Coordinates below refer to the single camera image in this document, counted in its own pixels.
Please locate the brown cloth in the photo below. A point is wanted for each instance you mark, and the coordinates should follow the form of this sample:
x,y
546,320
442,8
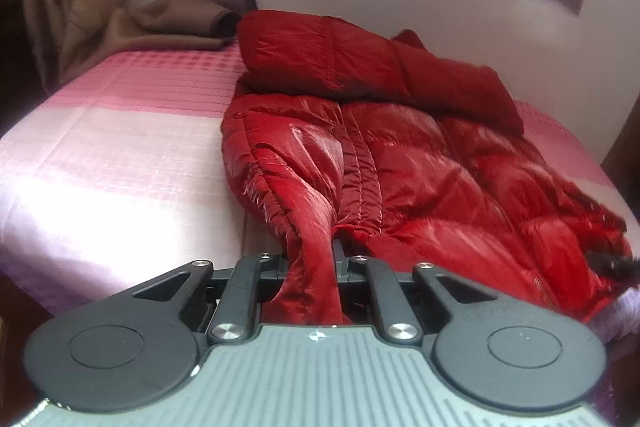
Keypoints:
x,y
165,24

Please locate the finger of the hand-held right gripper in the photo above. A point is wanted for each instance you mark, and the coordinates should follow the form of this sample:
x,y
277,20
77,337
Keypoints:
x,y
613,266

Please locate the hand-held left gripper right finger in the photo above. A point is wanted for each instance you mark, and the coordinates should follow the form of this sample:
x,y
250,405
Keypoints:
x,y
339,258

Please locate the red puffer jacket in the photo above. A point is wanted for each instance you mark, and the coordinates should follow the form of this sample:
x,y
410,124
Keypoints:
x,y
400,167

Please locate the pink checked bed cover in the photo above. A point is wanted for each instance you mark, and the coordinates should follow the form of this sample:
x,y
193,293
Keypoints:
x,y
125,167

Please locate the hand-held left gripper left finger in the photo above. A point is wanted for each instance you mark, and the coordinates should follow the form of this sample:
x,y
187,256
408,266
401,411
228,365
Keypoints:
x,y
272,268

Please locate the brown wooden frame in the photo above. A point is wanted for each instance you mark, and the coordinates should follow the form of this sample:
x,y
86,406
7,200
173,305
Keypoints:
x,y
625,142

